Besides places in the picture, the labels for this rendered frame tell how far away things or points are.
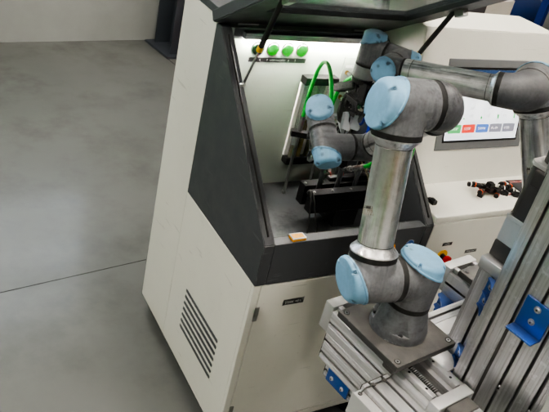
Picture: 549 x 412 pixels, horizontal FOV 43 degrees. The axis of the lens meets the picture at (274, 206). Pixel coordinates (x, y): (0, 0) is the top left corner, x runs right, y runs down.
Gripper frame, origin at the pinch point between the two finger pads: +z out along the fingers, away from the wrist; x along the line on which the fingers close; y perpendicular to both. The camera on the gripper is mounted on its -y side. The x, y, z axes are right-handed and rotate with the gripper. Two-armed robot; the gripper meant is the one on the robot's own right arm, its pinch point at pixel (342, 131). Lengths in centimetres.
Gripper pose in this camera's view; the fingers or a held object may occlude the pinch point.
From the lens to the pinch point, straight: 234.1
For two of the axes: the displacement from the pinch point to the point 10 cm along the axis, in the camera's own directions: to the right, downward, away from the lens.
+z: -2.1, 8.4, 5.0
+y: 4.6, 5.4, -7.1
